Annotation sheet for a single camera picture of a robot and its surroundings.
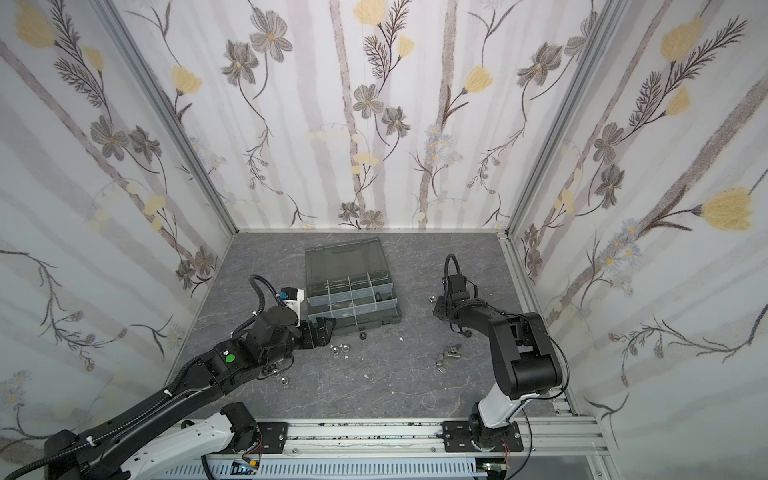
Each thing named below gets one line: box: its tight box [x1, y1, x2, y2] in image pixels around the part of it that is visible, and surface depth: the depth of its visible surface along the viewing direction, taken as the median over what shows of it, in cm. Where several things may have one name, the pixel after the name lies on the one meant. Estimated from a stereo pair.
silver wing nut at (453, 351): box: [447, 343, 462, 358], surface depth 90 cm
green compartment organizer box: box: [305, 236, 402, 333], surface depth 101 cm
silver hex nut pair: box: [330, 344, 351, 356], surface depth 90 cm
